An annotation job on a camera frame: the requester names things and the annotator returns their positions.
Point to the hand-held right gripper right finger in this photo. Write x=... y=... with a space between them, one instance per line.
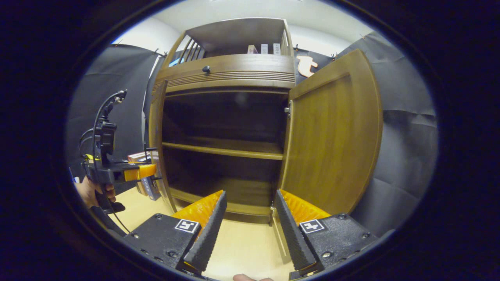
x=291 y=234

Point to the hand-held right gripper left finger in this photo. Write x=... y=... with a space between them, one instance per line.
x=209 y=234

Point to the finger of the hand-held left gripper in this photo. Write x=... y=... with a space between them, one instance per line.
x=140 y=171

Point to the wooden shoe cabinet door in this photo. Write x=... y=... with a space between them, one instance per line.
x=332 y=136
x=158 y=136

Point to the wooden cabinet inner shelf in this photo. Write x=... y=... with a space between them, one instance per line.
x=226 y=150

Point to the metal door hinge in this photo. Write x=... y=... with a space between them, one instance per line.
x=288 y=109

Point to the wooden cabinet drawer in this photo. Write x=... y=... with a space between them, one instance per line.
x=242 y=66

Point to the blue book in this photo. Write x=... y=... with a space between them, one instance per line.
x=150 y=191

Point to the black round drawer knob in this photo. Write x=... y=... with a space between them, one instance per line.
x=206 y=69

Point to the black backdrop cloth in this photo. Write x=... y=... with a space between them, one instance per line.
x=402 y=156

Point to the white book with printed spine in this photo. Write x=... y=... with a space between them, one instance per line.
x=276 y=49

